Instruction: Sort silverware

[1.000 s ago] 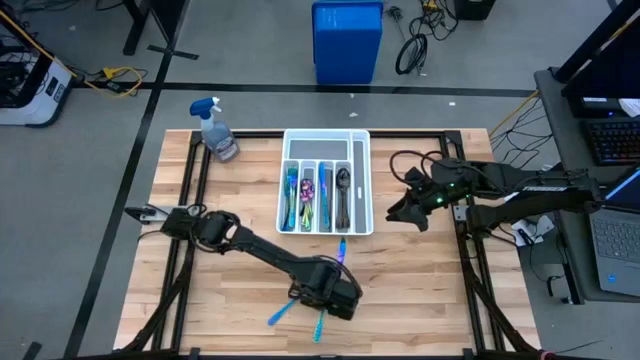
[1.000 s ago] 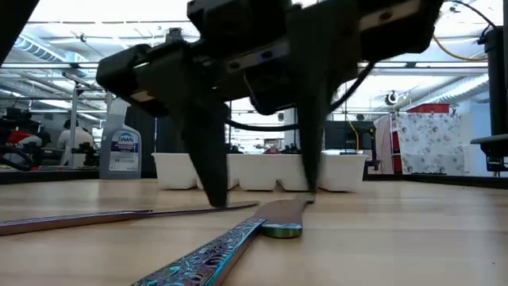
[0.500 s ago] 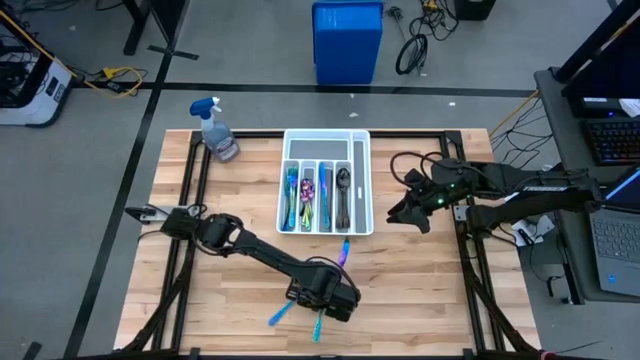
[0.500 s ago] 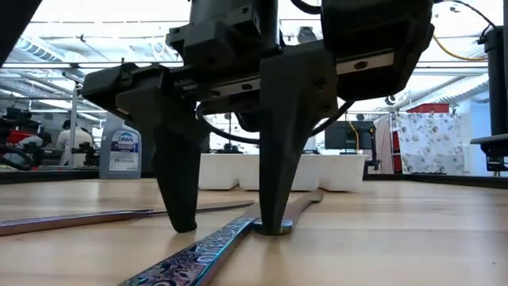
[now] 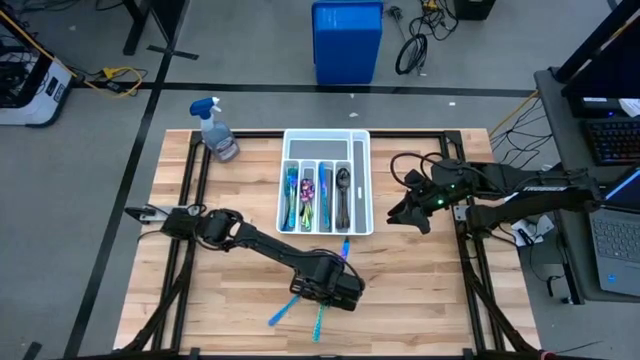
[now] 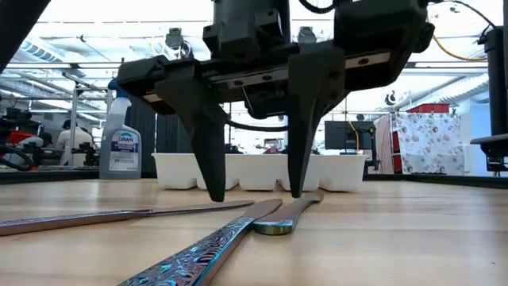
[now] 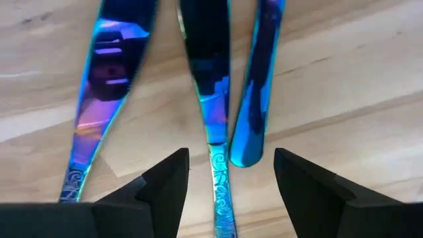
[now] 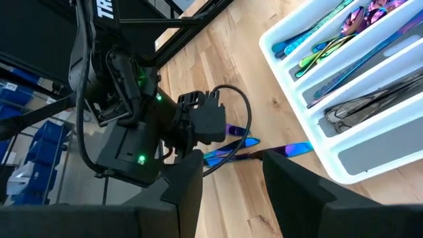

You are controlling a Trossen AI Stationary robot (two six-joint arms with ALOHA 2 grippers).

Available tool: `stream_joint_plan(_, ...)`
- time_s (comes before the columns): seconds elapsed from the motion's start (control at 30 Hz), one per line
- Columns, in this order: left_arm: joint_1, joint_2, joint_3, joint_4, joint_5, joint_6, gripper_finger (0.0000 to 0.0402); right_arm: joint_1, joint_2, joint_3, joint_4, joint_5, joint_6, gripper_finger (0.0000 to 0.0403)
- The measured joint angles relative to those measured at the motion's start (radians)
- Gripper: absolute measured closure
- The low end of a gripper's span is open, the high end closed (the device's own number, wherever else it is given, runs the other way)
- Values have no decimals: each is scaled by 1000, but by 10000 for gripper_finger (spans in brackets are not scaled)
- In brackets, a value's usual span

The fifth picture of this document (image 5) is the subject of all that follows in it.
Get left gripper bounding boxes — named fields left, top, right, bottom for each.
left=288, top=254, right=367, bottom=313

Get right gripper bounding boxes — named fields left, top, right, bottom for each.
left=386, top=158, right=475, bottom=236

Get small iridescent spoon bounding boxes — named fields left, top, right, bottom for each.
left=300, top=178, right=316, bottom=217
left=303, top=194, right=316, bottom=233
left=298, top=189, right=311, bottom=232

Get iridescent blue fork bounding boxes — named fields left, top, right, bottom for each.
left=281, top=169, right=293, bottom=233
left=284, top=167, right=300, bottom=232

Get large dark iridescent spoon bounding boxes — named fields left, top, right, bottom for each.
left=335, top=167, right=352, bottom=232

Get white cutlery organizer tray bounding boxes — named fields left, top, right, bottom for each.
left=275, top=128, right=375, bottom=237

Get white power adapter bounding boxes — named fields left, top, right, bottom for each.
left=514, top=215, right=557, bottom=249

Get dark laptop desk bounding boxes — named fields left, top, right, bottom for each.
left=549, top=199, right=640, bottom=305

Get gray side desk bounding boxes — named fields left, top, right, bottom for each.
left=533, top=67, right=640, bottom=190

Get Dawn spray bottle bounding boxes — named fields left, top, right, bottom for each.
left=189, top=96, right=242, bottom=164

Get blue plastic bin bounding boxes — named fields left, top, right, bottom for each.
left=311, top=0, right=385, bottom=86

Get gray laptop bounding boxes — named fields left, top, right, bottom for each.
left=587, top=167, right=640, bottom=300

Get black dock device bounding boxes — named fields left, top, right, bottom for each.
left=569, top=97, right=626, bottom=120

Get black keyboard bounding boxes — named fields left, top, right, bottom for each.
left=581, top=117, right=640, bottom=167

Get black box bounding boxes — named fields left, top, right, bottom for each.
left=453, top=0, right=497, bottom=22

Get white paper sheet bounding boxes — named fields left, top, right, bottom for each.
left=618, top=98, right=640, bottom=119

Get black desk monitor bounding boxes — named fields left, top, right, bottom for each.
left=553, top=0, right=640, bottom=100

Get black stand leg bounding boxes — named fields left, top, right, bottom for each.
left=122, top=0, right=200, bottom=62

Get white and black equipment cart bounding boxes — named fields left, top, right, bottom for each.
left=0, top=29, right=75, bottom=129

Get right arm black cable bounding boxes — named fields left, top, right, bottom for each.
left=388, top=151, right=454, bottom=187

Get thin black floor cables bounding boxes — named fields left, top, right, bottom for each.
left=491, top=97, right=557, bottom=174

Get yellow floor cable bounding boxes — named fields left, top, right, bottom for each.
left=488, top=90, right=542, bottom=140

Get coiled black cable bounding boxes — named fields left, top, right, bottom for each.
left=394, top=32, right=430, bottom=77

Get tangled black floor cables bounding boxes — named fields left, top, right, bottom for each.
left=387, top=0, right=460, bottom=44

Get yellow extension cord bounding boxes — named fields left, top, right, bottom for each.
left=0, top=8, right=145, bottom=99

